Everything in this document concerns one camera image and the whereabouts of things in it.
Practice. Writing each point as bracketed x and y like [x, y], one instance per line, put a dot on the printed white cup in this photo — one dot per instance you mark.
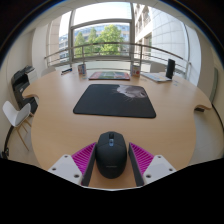
[135, 70]
[82, 70]

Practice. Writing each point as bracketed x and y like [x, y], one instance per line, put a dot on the dark blue stapler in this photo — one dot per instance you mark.
[66, 71]

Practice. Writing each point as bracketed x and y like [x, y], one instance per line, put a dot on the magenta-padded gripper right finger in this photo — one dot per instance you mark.
[143, 160]

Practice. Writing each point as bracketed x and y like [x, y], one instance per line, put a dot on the black cat-print mouse pad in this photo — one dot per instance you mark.
[106, 101]

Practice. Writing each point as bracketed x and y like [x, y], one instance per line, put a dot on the black cylinder speaker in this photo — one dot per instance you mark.
[170, 68]

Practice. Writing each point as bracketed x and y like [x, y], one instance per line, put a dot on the white chair with wooden legs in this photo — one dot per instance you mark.
[15, 115]

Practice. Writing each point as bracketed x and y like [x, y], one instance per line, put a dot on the green tree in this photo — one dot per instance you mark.
[108, 38]

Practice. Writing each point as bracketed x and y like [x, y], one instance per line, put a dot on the black and white printer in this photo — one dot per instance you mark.
[21, 86]

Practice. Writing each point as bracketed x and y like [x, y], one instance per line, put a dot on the white and blue booklet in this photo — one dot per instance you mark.
[156, 77]

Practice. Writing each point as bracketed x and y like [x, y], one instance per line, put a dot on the metal balcony railing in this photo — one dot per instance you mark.
[110, 43]

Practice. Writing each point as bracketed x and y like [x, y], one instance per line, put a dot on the grey-green door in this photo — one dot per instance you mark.
[213, 85]

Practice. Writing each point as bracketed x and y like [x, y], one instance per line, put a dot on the black computer mouse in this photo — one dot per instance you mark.
[111, 156]

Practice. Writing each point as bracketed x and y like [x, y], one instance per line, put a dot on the red-edged magazine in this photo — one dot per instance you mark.
[109, 75]

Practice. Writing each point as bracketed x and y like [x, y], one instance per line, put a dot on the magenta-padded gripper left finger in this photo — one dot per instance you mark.
[81, 160]

